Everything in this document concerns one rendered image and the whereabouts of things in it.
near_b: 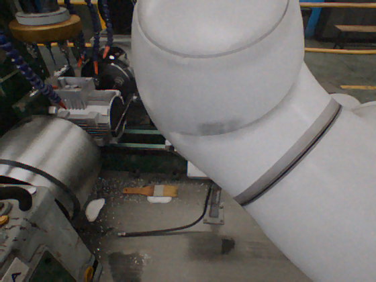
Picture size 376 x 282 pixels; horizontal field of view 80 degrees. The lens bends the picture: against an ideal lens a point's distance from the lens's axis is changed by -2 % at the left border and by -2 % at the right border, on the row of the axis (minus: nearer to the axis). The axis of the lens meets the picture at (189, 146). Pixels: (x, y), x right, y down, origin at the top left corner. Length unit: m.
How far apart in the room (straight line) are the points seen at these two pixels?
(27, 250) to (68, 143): 0.25
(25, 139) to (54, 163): 0.09
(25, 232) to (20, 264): 0.05
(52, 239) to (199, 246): 0.41
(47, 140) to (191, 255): 0.49
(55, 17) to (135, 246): 0.67
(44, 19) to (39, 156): 0.36
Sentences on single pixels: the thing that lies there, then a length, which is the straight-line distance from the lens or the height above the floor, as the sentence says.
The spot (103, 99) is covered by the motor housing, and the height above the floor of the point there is 1.10.
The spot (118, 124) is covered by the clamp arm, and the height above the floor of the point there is 1.03.
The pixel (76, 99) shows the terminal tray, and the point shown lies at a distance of 0.83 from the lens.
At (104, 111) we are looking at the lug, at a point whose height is 1.09.
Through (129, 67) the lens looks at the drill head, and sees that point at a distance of 1.01.
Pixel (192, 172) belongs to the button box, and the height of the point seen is 1.05.
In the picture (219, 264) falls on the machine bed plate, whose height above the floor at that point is 0.80.
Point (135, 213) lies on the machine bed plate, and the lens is 0.82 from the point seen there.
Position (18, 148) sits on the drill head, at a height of 1.16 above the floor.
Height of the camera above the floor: 1.48
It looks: 41 degrees down
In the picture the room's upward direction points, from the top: straight up
